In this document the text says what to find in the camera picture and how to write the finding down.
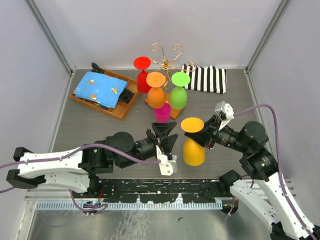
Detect blue patterned cloth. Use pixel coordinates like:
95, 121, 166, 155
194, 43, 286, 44
73, 71, 128, 109

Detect orange plastic wine glass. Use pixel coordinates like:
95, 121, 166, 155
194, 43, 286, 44
146, 71, 166, 109

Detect wooden compartment tray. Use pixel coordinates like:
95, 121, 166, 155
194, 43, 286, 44
70, 69, 140, 121

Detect gold wire glass rack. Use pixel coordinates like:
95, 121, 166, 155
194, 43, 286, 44
150, 43, 197, 120

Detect yellow plastic wine glass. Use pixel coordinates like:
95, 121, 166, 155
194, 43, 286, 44
180, 117, 206, 167

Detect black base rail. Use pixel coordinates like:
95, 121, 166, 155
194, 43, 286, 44
73, 178, 232, 204

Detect pink plastic wine glass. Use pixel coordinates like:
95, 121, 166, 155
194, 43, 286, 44
153, 102, 171, 123

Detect black white striped cloth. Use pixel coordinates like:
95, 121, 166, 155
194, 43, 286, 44
181, 64, 227, 95

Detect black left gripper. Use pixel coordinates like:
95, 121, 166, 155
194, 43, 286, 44
119, 121, 180, 171

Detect red plastic wine glass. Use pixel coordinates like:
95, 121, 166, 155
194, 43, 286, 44
133, 56, 151, 94

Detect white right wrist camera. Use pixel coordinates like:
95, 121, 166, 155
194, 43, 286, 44
214, 101, 234, 131

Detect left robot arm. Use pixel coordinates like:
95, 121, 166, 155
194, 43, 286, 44
6, 121, 179, 198

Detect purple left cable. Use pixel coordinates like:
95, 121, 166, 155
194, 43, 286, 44
0, 143, 163, 217

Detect black item in tray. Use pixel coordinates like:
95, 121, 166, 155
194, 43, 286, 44
118, 88, 134, 104

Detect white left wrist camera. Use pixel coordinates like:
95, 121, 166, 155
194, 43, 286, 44
156, 145, 178, 176

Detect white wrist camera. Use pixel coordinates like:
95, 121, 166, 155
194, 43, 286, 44
214, 101, 234, 131
156, 145, 178, 176

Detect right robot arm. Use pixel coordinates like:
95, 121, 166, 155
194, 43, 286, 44
181, 115, 320, 240

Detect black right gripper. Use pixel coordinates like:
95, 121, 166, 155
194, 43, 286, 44
184, 113, 250, 153

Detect green plastic wine glass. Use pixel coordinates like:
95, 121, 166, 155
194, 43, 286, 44
169, 72, 191, 110

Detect dark patterned cloth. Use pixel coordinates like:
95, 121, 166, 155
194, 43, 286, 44
91, 62, 105, 74

